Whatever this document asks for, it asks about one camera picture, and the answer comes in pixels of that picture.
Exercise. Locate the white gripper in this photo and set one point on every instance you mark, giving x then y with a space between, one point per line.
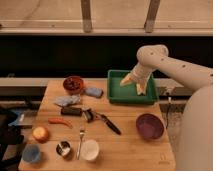
139 74

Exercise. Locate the blue plastic cup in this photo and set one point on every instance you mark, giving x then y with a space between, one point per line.
31 154

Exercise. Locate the dark red bowl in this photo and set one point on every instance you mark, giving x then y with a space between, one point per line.
73 84

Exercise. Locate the silver metal cup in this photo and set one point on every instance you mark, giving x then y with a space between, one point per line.
63 148

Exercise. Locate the green plastic tray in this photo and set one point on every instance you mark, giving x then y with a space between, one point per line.
128 94

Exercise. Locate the black bag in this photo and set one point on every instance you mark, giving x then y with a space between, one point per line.
9 135

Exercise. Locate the crumpled blue-grey cloth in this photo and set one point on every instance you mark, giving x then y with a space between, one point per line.
67 100

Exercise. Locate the white plastic cup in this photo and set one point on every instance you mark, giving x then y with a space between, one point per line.
90 150

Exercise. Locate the silver fork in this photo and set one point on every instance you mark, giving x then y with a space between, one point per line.
81 135

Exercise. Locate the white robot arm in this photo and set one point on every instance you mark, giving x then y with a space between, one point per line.
195 146

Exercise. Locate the black-handled peeler tool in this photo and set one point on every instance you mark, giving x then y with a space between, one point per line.
91 115

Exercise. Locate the blue sponge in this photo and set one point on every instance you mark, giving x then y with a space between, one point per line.
94 92

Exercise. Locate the purple bowl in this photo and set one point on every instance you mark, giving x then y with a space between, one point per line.
149 126

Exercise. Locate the red-yellow apple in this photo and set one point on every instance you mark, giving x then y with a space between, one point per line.
41 134

